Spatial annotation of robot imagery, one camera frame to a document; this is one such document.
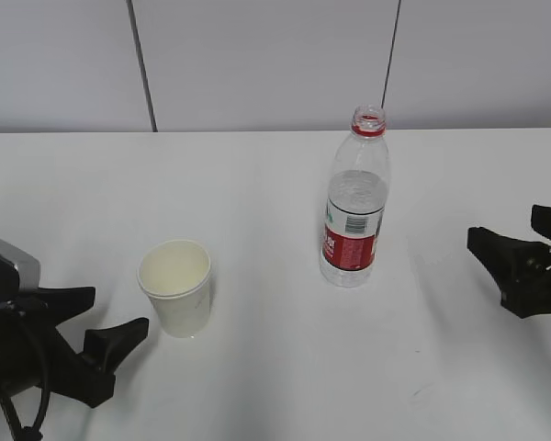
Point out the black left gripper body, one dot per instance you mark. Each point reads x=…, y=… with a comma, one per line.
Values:
x=31, y=354

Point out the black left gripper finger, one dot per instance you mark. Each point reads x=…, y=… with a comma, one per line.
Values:
x=53, y=306
x=106, y=349

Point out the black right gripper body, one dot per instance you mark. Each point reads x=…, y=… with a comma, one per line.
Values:
x=526, y=292

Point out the white paper cup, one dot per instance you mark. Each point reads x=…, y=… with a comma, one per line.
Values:
x=175, y=277

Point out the clear water bottle red label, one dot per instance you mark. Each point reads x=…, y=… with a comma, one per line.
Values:
x=357, y=194

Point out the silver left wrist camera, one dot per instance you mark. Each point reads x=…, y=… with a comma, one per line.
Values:
x=19, y=274

